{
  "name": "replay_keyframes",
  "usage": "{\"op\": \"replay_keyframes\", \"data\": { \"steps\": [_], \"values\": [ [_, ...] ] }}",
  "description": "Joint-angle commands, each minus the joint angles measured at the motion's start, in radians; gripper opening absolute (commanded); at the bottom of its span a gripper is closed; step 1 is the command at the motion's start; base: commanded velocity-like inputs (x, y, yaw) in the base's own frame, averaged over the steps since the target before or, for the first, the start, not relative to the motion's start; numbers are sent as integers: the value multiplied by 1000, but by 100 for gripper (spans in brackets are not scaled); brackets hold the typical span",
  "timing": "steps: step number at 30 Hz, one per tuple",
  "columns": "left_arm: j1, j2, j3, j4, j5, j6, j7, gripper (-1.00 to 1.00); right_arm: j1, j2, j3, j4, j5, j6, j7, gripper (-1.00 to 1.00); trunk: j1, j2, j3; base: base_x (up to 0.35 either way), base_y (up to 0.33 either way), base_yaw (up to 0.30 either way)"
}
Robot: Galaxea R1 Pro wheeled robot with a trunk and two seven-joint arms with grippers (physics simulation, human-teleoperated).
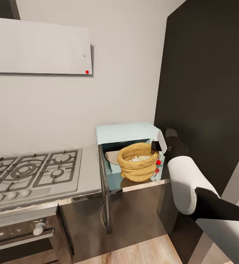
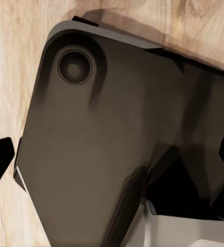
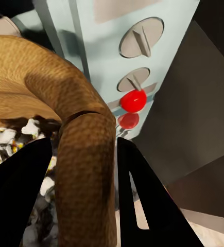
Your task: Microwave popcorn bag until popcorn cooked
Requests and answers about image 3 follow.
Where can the microwave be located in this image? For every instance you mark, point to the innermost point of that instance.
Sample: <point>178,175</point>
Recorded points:
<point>123,47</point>

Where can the popcorn bag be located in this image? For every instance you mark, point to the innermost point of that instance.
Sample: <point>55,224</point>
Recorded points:
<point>37,83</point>

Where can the fridge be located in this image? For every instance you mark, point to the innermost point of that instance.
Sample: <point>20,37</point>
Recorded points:
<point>199,195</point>

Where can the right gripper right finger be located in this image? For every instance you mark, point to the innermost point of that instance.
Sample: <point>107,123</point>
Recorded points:
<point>167,225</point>

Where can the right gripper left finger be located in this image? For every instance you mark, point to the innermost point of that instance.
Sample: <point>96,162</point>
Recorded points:
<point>21,177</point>

